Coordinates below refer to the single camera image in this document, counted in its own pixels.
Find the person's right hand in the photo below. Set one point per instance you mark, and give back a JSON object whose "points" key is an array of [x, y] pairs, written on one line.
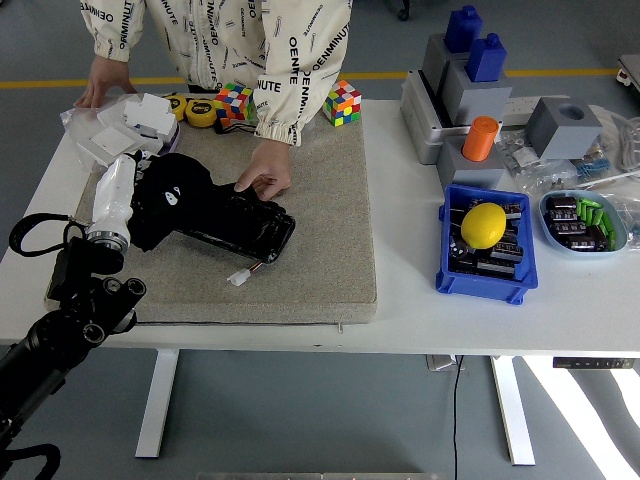
{"points": [[106, 80]]}

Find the puzzle cube with white squares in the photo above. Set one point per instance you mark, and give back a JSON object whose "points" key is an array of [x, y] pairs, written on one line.
{"points": [[342, 102]]}

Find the black chair wheel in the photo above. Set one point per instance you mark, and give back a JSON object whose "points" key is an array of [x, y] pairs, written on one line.
{"points": [[403, 10]]}

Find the green battery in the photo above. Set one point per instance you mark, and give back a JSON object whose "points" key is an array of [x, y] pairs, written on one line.
{"points": [[592, 215], [600, 218], [608, 229], [582, 209]]}

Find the grey holder block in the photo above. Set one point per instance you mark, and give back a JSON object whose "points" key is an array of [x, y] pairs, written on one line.
{"points": [[477, 102], [470, 172], [435, 60]]}

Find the blue bottle-shaped block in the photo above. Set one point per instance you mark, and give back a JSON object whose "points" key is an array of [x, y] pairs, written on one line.
{"points": [[462, 30], [486, 57]]}

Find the white cardboard pieces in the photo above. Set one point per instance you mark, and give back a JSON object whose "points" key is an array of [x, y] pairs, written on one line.
{"points": [[147, 112]]}

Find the person's left forearm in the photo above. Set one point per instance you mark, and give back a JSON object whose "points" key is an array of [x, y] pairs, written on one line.
{"points": [[295, 90]]}

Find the grey cart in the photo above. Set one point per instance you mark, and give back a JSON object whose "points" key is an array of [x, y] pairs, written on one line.
{"points": [[630, 70]]}

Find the clear bag of resistors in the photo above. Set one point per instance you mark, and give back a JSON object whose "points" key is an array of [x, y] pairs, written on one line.
{"points": [[592, 165]]}

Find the clear plastic bag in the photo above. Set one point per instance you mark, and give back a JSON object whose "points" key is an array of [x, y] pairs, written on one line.
{"points": [[627, 210], [550, 180], [75, 125]]}

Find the grey block with round hole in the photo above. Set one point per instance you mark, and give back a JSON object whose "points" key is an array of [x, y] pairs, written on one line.
{"points": [[560, 135]]}

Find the light blue bowl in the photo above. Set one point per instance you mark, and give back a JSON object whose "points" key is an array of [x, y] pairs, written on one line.
{"points": [[550, 240]]}

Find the blue plastic bin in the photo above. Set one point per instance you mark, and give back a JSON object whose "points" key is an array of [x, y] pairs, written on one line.
{"points": [[480, 290]]}

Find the clear bag of metal parts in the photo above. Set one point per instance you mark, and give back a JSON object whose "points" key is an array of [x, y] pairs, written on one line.
{"points": [[517, 155]]}

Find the yellow tape measure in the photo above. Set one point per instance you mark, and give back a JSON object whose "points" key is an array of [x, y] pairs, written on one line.
{"points": [[200, 112], [176, 105]]}

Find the multicolour puzzle cube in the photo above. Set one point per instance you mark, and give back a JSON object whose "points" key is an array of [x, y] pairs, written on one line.
{"points": [[232, 102]]}

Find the grey under-desk bracket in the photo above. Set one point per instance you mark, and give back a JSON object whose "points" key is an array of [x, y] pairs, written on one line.
{"points": [[440, 362]]}

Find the purple bowl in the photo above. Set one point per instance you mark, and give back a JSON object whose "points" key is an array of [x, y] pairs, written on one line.
{"points": [[172, 142]]}

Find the white flat switch box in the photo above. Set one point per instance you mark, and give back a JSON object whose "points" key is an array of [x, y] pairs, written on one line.
{"points": [[112, 140]]}

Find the white table leg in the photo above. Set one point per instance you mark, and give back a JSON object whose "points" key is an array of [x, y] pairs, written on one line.
{"points": [[155, 405], [512, 410]]}

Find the grey-brown mat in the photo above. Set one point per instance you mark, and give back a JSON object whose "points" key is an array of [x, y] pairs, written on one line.
{"points": [[310, 240]]}

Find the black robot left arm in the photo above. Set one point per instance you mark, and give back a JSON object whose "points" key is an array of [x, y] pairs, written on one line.
{"points": [[65, 340]]}

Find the yellow lemon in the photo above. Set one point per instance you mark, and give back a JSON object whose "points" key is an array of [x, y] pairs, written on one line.
{"points": [[482, 225]]}

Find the black rag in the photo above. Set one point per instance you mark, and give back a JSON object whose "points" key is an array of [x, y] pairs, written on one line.
{"points": [[160, 175]]}

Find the orange cylinder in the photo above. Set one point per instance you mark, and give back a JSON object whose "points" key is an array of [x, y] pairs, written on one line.
{"points": [[480, 140]]}

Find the person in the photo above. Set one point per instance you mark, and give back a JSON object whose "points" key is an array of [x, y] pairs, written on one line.
{"points": [[225, 40]]}

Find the person's right forearm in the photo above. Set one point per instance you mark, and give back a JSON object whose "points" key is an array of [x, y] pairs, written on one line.
{"points": [[112, 30]]}

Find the black glossy panel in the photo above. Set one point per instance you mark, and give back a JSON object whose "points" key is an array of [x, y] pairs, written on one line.
{"points": [[245, 225]]}

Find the black desk control panel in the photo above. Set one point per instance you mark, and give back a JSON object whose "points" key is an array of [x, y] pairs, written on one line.
{"points": [[592, 363]]}

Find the black cylindrical capacitor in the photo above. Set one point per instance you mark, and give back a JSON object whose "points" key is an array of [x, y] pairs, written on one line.
{"points": [[459, 248], [507, 252], [580, 243], [560, 202], [567, 229], [562, 216], [457, 216], [495, 268], [597, 236], [512, 211]]}

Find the light grey case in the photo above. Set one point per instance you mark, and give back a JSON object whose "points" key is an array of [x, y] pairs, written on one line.
{"points": [[420, 125]]}

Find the person's left hand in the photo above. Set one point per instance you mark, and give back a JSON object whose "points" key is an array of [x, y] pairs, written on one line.
{"points": [[270, 167]]}

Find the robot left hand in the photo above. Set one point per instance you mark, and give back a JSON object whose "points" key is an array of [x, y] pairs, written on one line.
{"points": [[115, 197]]}

